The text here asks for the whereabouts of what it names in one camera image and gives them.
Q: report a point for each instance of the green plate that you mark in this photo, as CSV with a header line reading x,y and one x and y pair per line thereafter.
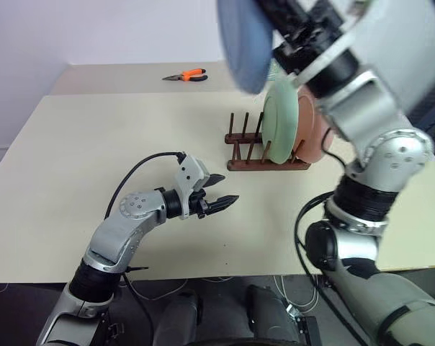
x,y
280,122

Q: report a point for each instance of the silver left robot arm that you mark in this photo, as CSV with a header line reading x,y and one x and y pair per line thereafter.
x,y
113,238

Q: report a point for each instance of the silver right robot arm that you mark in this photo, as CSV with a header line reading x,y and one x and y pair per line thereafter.
x,y
368,104

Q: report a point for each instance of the dark wooden dish rack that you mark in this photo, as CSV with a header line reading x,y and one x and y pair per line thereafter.
x,y
246,144

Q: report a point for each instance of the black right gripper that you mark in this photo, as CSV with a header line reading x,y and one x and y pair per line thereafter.
x,y
311,39

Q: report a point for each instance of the dark rounded robot leg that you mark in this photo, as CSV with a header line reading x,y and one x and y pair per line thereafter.
x,y
179,317
271,317

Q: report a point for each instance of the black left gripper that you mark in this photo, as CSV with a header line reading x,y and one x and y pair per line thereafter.
x,y
199,203

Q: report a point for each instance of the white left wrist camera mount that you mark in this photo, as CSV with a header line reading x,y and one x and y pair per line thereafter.
x,y
188,173

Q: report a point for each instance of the black box under table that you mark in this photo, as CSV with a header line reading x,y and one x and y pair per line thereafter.
x,y
308,331

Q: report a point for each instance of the blue plate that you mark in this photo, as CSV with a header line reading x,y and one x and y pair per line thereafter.
x,y
244,43

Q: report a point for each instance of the pink plate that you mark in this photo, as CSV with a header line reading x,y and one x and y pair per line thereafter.
x,y
313,129

